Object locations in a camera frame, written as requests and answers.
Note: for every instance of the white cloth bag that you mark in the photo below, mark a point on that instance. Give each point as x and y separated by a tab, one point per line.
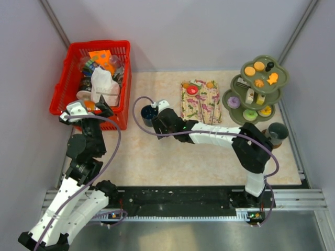
103	84

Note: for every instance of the green frosted donut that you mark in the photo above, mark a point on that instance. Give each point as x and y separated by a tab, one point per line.
250	115

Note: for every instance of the orange dotted box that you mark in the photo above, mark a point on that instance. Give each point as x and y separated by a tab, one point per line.
102	58

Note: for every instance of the white cream cake slice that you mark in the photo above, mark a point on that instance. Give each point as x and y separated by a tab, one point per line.
249	96

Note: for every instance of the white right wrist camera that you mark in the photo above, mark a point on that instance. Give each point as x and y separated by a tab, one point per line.
160	105

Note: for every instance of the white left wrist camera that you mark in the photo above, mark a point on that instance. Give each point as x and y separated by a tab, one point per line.
76	108

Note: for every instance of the green three-tier dessert stand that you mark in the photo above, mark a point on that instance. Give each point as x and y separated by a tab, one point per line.
273	92

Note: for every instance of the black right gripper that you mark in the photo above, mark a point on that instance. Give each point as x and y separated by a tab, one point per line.
157	124

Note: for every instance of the round tan cracker biscuit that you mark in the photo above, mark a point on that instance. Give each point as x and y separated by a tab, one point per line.
249	71

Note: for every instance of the dark green mug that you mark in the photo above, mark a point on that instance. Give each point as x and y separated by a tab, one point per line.
279	128

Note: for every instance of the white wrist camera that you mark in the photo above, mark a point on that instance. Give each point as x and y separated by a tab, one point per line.
160	105
76	108

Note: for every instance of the black cylindrical can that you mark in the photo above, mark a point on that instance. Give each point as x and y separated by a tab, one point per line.
85	84

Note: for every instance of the red round donut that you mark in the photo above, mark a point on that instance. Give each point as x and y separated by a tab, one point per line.
192	90

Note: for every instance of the chocolate cake slice with cherry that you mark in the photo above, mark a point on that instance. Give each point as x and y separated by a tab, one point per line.
243	85

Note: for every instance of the stainless steel food tongs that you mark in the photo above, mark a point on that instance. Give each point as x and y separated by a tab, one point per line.
206	109

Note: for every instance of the purple frosted donut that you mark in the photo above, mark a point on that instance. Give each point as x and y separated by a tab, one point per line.
233	102

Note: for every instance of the dark blue mug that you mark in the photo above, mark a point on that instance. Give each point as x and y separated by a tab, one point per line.
149	114

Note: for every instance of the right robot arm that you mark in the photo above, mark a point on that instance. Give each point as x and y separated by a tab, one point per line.
250	145

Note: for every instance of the floral rectangular serving tray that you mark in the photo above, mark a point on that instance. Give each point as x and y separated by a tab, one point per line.
189	105

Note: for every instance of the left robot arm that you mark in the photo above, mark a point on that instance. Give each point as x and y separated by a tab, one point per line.
64	219

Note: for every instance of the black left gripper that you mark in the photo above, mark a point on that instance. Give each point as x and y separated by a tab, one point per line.
107	111

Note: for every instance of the yellow square cake piece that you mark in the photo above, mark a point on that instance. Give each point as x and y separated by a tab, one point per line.
260	99

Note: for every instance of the red plastic basket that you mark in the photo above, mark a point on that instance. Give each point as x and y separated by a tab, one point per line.
78	64

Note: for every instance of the brown wooden coaster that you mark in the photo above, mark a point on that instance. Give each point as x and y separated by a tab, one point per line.
273	137

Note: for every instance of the yellow frosted donut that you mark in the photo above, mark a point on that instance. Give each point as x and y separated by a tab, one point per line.
266	112

